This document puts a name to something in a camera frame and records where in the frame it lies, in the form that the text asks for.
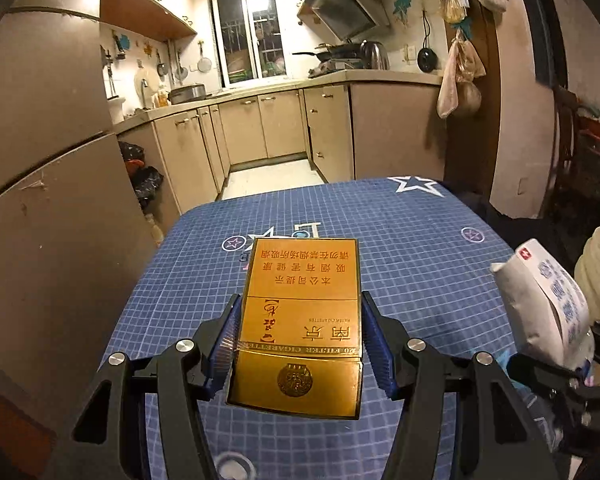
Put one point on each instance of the black trash bag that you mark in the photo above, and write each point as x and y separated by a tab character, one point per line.
142	175

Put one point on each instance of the table with blue checkered tablecloth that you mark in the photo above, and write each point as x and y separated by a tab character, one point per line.
420	260

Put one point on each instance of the red flower pot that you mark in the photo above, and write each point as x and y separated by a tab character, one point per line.
594	127

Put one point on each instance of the range hood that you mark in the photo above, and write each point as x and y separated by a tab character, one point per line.
342	7

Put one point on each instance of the stainless steel kettle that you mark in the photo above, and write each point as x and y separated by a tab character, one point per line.
375	56

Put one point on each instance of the brown refrigerator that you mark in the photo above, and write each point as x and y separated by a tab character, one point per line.
45	160

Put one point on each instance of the white blue printed pouch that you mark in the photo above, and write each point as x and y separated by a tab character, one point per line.
540	300

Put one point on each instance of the beige kitchen base cabinets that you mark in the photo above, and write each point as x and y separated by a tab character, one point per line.
280	130

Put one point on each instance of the kitchen window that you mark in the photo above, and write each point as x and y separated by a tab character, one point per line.
250	35

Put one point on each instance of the wooden chair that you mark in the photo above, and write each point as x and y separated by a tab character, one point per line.
566	150

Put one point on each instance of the round cutting board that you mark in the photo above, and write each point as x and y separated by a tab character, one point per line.
146	85

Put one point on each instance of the dark blue window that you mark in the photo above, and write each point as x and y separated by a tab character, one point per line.
540	20

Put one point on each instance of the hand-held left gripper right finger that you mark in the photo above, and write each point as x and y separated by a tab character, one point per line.
377	345

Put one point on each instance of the black wok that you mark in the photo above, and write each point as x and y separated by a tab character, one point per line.
332	51

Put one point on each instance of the silver cooking pot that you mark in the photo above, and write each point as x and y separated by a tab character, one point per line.
187	94

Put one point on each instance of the hanging strainer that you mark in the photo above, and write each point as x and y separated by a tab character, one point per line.
205	64

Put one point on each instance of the yellowish hanging plastic bag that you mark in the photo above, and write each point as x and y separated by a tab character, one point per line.
454	2

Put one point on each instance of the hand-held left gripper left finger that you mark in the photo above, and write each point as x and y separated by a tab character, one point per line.
225	340

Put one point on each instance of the pink hanging cloth bag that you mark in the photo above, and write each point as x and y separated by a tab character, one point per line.
455	85

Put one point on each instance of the yellow oil bottle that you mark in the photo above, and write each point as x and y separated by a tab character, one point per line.
162	98

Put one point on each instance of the golden cigarette box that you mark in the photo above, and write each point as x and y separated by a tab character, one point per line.
300	320

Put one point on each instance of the gas stove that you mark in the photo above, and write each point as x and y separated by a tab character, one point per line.
335	67

